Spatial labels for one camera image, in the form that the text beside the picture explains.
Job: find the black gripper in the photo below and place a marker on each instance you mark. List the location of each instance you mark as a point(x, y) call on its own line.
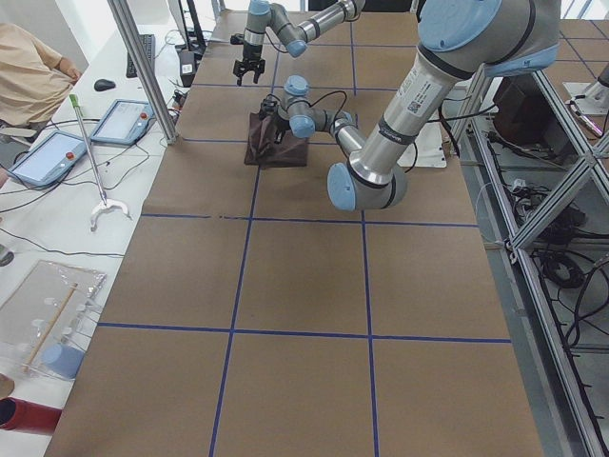
point(280, 125)
point(249, 52)

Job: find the dark brown t-shirt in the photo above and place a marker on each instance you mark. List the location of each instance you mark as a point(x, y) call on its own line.
point(261, 150)

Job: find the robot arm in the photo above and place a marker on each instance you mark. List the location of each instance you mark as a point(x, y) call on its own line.
point(504, 38)
point(263, 16)

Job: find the black power adapter box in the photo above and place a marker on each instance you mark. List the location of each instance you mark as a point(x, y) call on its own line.
point(187, 62)

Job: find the far blue teach pendant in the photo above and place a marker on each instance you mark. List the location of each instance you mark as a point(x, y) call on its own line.
point(125, 123)

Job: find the blue teach pendant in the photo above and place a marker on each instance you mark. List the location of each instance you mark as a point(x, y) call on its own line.
point(125, 123)
point(50, 160)

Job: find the black computer mouse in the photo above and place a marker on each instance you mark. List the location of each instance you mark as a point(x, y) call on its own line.
point(103, 85)

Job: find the silver reacher grabber tool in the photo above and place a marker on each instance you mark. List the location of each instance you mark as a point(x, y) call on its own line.
point(106, 204)

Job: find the near blue teach pendant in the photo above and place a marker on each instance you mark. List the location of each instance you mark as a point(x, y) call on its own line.
point(50, 160)

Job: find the person in beige shirt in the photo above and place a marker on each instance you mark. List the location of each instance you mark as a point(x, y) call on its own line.
point(35, 78)

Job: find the wooden stick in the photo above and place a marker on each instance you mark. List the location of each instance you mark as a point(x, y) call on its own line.
point(49, 328)

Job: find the blue plastic cup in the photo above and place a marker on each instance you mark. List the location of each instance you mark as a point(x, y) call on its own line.
point(63, 360)

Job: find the clear plastic tray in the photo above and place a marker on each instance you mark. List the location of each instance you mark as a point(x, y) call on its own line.
point(28, 309)

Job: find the red cylinder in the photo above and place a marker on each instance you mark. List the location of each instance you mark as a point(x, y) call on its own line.
point(28, 417)

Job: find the aluminium frame post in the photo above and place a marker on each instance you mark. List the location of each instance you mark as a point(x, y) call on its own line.
point(130, 35)

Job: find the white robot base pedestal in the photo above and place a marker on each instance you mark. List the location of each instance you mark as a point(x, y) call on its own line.
point(428, 152)

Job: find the aluminium truss frame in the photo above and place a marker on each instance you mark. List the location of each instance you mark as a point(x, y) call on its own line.
point(542, 205)

